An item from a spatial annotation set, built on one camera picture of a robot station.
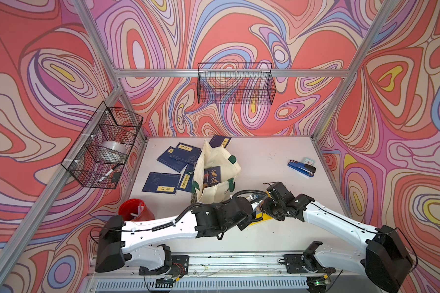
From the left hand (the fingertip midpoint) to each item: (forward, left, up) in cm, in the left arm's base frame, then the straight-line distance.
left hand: (254, 209), depth 69 cm
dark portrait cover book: (+24, +18, -14) cm, 33 cm away
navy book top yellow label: (+44, +34, -17) cm, 58 cm away
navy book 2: (+24, +45, -19) cm, 55 cm away
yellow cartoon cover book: (+1, -7, -10) cm, 12 cm away
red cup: (+4, +51, -9) cm, 52 cm away
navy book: (+55, +14, -18) cm, 59 cm away
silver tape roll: (+17, +55, +13) cm, 59 cm away
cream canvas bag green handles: (+25, +8, -8) cm, 27 cm away
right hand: (+4, -7, -15) cm, 17 cm away
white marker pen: (+12, +58, +7) cm, 60 cm away
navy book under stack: (+37, +42, -18) cm, 59 cm away
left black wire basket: (+38, +66, +11) cm, 77 cm away
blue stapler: (+31, -34, -16) cm, 49 cm away
